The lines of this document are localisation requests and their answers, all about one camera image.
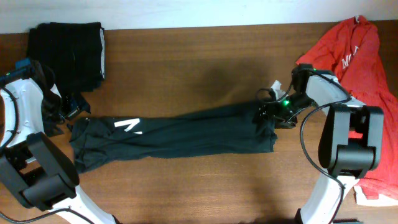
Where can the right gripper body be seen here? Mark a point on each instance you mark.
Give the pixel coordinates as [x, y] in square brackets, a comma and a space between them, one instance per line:
[268, 112]

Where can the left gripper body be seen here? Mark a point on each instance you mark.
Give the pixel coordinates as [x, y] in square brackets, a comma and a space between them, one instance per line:
[71, 109]

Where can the dark green t-shirt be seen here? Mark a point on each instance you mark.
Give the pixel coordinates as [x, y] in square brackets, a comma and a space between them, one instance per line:
[229, 129]

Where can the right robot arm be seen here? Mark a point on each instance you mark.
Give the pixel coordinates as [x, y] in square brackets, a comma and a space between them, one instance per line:
[350, 144]

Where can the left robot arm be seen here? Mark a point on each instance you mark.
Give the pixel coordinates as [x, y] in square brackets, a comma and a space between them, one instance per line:
[33, 169]

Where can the folded black clothes stack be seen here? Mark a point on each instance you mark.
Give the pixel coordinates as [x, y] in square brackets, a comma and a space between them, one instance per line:
[74, 52]

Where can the red t-shirt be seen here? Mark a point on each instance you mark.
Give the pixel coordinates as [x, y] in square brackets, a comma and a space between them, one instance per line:
[351, 51]

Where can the white garment under red shirt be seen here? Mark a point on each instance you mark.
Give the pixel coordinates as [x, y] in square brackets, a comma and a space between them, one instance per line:
[382, 201]

